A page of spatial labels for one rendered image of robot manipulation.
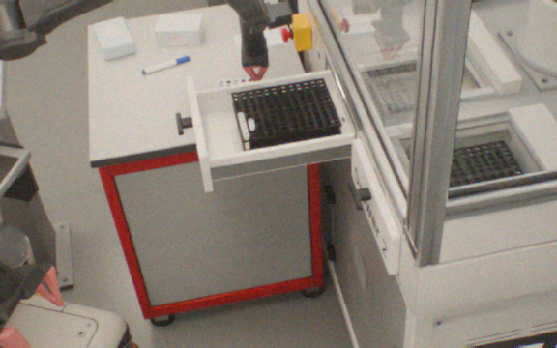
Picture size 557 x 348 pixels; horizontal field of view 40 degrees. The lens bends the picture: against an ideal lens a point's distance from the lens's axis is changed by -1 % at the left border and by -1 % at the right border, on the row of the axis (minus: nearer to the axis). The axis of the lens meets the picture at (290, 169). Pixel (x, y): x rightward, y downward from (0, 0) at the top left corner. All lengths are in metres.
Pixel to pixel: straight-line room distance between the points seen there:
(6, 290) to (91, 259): 1.52
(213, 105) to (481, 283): 0.78
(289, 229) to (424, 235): 0.95
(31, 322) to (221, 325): 0.59
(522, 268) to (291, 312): 1.15
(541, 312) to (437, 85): 0.69
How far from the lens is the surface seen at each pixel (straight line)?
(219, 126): 1.83
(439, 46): 1.06
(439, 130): 1.15
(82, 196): 2.97
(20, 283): 1.25
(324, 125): 1.70
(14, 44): 1.48
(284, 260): 2.30
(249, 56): 1.92
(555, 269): 1.52
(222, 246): 2.21
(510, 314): 1.61
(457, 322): 1.57
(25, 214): 2.50
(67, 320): 2.24
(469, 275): 1.43
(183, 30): 2.23
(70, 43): 3.82
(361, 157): 1.58
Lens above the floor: 2.00
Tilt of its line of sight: 43 degrees down
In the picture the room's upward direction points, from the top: 4 degrees counter-clockwise
